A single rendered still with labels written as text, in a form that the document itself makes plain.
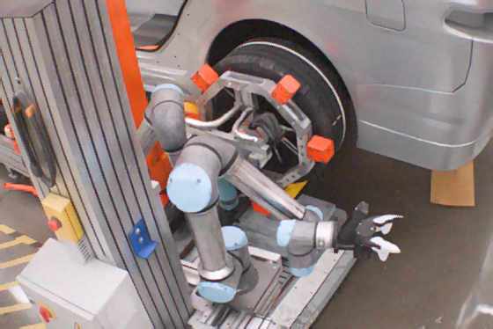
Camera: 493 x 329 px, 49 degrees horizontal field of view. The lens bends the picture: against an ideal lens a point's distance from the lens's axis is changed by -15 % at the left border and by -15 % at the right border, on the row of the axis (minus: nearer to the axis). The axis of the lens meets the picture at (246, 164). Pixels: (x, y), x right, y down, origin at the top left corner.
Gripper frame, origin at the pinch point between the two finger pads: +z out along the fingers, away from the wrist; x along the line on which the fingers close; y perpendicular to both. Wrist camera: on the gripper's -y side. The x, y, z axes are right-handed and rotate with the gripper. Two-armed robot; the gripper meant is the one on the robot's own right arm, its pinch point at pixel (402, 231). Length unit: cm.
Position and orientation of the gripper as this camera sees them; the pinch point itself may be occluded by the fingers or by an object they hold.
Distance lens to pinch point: 169.0
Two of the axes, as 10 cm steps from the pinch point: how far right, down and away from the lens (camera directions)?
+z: 9.7, 0.5, -2.5
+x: -2.4, 5.3, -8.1
